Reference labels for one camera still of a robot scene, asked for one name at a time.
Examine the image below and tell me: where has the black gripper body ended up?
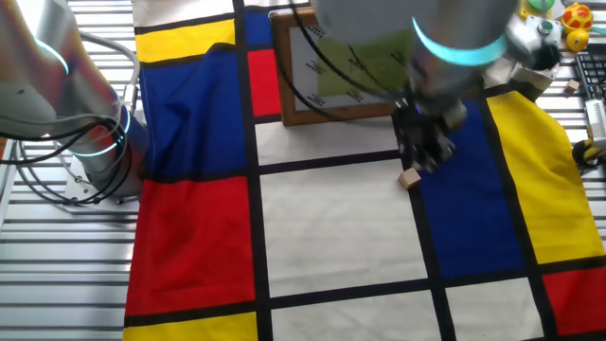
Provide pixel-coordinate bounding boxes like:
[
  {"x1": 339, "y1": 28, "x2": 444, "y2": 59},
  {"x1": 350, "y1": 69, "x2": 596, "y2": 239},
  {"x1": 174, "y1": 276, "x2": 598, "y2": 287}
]
[{"x1": 391, "y1": 99, "x2": 469, "y2": 151}]

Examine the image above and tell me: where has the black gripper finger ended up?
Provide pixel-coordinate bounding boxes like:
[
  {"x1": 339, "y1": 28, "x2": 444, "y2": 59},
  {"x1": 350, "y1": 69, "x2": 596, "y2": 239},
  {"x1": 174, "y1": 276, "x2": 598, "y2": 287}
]
[
  {"x1": 405, "y1": 141, "x2": 435, "y2": 174},
  {"x1": 429, "y1": 135, "x2": 458, "y2": 166}
]

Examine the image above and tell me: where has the small wooden cube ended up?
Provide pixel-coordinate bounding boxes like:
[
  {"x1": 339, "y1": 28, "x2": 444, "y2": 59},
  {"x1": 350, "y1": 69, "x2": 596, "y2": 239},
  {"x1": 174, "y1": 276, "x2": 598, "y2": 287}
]
[{"x1": 397, "y1": 167, "x2": 422, "y2": 191}]

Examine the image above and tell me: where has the white box with red button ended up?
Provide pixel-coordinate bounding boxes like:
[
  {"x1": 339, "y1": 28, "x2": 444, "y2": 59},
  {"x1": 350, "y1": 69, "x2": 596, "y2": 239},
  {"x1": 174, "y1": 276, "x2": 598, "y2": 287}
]
[{"x1": 508, "y1": 63, "x2": 556, "y2": 95}]

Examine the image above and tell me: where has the colour block patterned tablecloth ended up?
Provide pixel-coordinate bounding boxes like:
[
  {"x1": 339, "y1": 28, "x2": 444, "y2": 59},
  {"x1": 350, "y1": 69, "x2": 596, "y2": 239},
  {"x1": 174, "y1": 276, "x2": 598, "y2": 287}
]
[{"x1": 121, "y1": 0, "x2": 606, "y2": 341}]

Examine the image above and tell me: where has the black round wrist-mounted part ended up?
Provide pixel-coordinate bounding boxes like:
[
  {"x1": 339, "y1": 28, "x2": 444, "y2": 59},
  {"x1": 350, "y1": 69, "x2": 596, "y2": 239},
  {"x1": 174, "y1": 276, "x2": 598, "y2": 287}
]
[{"x1": 529, "y1": 42, "x2": 562, "y2": 72}]

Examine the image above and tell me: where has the yellow black tool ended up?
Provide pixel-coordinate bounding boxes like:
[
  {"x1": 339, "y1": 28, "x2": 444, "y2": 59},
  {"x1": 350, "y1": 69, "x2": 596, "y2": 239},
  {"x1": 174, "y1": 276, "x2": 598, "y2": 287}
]
[{"x1": 571, "y1": 137, "x2": 606, "y2": 168}]

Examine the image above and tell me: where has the white ribbed plastic device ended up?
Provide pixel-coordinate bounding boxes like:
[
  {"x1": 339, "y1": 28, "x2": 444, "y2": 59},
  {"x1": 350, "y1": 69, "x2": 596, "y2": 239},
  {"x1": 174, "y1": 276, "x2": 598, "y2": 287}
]
[{"x1": 584, "y1": 99, "x2": 606, "y2": 149}]

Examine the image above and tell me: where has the white box with green button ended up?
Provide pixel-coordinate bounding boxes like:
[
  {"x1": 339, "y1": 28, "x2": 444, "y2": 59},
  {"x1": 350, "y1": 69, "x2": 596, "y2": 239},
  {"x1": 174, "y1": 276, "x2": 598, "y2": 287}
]
[{"x1": 523, "y1": 14, "x2": 563, "y2": 48}]

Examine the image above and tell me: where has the yellow box with green button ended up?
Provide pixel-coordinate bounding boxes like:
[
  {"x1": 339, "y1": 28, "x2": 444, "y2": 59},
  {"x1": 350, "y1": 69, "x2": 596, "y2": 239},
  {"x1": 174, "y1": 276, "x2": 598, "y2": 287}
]
[{"x1": 519, "y1": 0, "x2": 556, "y2": 21}]

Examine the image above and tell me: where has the black keyboard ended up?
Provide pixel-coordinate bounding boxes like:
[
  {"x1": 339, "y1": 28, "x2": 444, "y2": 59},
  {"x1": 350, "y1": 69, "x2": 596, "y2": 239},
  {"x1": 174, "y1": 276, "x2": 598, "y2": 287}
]
[{"x1": 574, "y1": 45, "x2": 606, "y2": 101}]

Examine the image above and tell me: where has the orange yellow plastic toy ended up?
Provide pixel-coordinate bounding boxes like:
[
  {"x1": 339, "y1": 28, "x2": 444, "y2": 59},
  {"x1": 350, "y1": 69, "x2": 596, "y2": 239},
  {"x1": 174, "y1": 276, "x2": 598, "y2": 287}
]
[{"x1": 561, "y1": 2, "x2": 595, "y2": 35}]

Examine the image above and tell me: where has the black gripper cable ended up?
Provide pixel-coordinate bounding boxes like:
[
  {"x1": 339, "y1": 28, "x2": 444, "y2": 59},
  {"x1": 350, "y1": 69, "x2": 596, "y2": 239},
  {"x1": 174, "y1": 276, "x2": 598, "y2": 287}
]
[
  {"x1": 312, "y1": 27, "x2": 408, "y2": 103},
  {"x1": 272, "y1": 0, "x2": 403, "y2": 123}
]

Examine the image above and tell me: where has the wooden picture frame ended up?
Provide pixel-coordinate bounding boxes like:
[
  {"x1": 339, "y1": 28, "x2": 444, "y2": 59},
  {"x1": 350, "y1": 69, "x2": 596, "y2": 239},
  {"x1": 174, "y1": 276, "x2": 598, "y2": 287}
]
[{"x1": 269, "y1": 5, "x2": 418, "y2": 128}]

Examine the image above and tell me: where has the grey conduit hose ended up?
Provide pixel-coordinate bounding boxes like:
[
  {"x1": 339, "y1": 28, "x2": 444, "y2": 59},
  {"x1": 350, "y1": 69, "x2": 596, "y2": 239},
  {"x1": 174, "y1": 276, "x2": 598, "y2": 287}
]
[{"x1": 78, "y1": 30, "x2": 143, "y2": 113}]

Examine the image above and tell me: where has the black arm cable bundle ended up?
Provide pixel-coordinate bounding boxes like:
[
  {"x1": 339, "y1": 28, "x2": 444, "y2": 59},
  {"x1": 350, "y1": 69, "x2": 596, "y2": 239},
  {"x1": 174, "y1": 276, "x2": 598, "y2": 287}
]
[{"x1": 0, "y1": 113, "x2": 138, "y2": 206}]

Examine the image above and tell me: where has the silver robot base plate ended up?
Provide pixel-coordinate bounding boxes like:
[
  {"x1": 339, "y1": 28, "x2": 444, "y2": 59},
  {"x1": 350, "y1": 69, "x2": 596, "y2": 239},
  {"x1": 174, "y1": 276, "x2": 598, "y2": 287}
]
[{"x1": 62, "y1": 153, "x2": 142, "y2": 213}]

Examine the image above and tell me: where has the white metal side rail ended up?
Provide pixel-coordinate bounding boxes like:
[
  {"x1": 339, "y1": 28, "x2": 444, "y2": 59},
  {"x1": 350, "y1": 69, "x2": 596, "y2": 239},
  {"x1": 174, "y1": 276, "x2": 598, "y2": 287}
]
[{"x1": 0, "y1": 141, "x2": 20, "y2": 228}]

